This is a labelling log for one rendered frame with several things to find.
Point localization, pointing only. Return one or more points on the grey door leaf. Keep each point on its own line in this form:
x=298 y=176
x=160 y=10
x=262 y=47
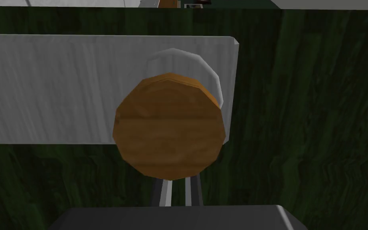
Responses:
x=50 y=89

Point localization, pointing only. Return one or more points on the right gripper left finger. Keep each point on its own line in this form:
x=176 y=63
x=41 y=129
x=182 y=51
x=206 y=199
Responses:
x=162 y=195

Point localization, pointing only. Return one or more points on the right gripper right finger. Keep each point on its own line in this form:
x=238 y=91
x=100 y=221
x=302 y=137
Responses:
x=193 y=193

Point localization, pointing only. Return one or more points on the orange and white door knob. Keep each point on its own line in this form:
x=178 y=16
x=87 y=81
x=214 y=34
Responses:
x=168 y=134

